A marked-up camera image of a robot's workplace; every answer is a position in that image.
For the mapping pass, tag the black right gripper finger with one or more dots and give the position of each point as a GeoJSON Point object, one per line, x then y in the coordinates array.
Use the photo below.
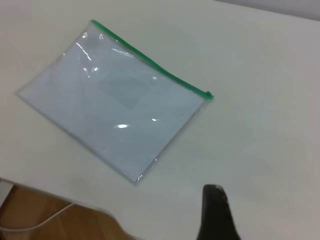
{"type": "Point", "coordinates": [216, 217]}

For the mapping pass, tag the green zipper slider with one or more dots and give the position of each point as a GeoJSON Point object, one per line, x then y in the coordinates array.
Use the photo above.
{"type": "Point", "coordinates": [208, 95]}

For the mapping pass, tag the clear plastic zipper bag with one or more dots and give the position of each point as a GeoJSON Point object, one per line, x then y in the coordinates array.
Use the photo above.
{"type": "Point", "coordinates": [112, 112]}

